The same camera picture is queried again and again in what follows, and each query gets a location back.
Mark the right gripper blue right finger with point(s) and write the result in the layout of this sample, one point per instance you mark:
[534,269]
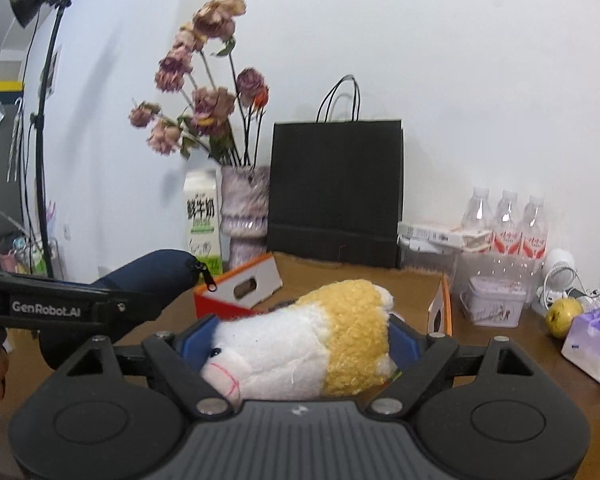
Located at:
[406,345]

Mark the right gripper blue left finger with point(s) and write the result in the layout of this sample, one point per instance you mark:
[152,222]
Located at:
[194,344]

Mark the white yellow plush toy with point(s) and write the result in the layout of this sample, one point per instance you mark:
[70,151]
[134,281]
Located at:
[315,350]

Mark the navy blue zip pouch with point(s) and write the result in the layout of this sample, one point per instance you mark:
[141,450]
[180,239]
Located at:
[159,278]

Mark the red cardboard fruit box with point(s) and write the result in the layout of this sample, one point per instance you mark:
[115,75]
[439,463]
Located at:
[420,298]

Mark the clear plastic food container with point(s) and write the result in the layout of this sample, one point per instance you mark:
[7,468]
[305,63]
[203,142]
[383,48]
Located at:
[424,256]

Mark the floral tin box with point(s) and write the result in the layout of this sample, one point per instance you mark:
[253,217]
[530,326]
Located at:
[491,302]

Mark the flat white orange carton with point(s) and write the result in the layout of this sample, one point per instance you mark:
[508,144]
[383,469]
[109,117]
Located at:
[440,240]

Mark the purple marbled vase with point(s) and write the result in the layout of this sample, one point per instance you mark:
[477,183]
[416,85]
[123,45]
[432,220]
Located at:
[244,211]

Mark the clear water bottle left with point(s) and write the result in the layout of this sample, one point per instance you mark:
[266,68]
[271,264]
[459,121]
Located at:
[478,215]

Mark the clear water bottle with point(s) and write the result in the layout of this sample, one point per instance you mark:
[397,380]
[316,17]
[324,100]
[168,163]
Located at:
[478,215]
[506,230]
[534,229]

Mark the clear water bottle middle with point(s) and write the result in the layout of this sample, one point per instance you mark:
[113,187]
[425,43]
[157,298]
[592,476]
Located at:
[506,230]

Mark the white green milk carton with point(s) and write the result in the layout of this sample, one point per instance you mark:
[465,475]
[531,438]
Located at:
[202,218]

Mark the yellow green apple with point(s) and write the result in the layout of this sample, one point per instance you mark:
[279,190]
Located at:
[560,316]

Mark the clear water bottle right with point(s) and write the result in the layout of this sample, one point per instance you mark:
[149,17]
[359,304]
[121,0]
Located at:
[534,229]

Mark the small white desk fan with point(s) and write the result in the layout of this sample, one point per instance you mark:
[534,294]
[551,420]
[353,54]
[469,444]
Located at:
[557,275]

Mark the black paper shopping bag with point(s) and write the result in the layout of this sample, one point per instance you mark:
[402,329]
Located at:
[336,188]

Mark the purple tissue packet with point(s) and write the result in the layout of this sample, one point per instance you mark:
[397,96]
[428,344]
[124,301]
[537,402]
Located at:
[582,345]

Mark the dried pink rose bouquet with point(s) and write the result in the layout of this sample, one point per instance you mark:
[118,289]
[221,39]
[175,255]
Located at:
[224,107]

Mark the black light stand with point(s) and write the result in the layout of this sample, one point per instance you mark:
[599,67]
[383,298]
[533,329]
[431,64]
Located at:
[32,166]

